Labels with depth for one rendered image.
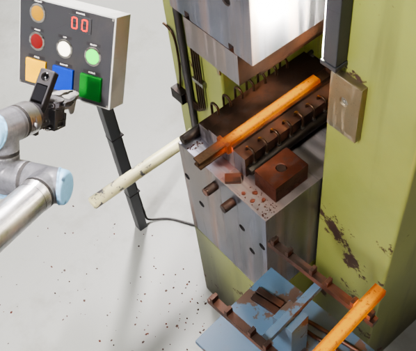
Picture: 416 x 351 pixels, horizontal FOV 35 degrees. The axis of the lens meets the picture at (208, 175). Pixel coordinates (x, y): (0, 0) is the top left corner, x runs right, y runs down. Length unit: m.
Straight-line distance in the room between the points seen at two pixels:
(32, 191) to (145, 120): 1.73
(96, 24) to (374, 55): 0.89
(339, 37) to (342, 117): 0.23
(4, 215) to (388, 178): 0.87
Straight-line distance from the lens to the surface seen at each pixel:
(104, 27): 1.93
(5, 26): 4.04
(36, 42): 2.08
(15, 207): 1.53
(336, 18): 1.34
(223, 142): 1.77
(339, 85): 1.46
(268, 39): 1.45
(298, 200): 1.80
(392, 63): 1.34
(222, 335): 1.79
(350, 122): 1.51
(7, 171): 1.69
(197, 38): 1.60
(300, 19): 1.50
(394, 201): 1.61
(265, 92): 1.92
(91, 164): 3.13
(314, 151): 1.87
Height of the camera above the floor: 2.37
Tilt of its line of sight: 53 degrees down
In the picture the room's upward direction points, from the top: 8 degrees counter-clockwise
